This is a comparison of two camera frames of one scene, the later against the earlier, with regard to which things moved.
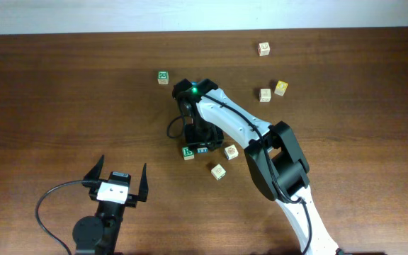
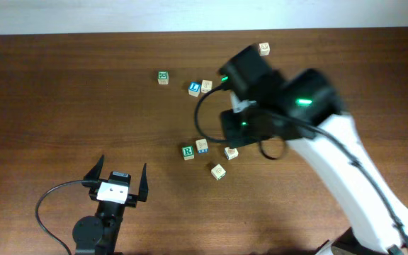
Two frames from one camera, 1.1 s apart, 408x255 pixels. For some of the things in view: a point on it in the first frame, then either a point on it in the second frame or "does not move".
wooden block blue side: x=202 y=150 does not move
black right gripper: x=214 y=142 to x=234 y=139
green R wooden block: x=187 y=154 does not move
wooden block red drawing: x=231 y=152 does not move
